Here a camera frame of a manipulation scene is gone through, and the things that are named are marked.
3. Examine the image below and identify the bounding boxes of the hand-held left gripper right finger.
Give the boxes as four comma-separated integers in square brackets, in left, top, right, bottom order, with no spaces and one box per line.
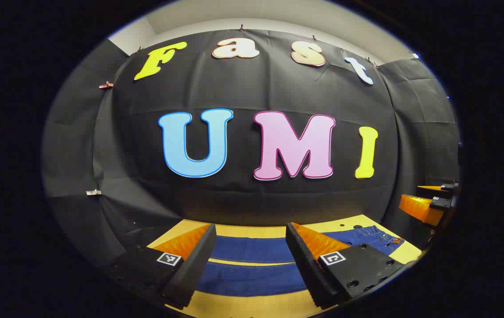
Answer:
[285,222,407,310]

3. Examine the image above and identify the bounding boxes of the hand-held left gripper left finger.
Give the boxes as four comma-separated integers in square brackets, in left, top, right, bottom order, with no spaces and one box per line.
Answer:
[110,223,218,310]

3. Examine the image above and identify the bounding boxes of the blue jeans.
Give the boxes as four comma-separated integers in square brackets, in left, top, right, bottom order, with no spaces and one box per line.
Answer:
[195,225,406,298]

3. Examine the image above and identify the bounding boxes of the black backdrop cloth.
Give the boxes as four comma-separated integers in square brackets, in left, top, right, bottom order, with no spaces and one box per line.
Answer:
[42,29,460,270]

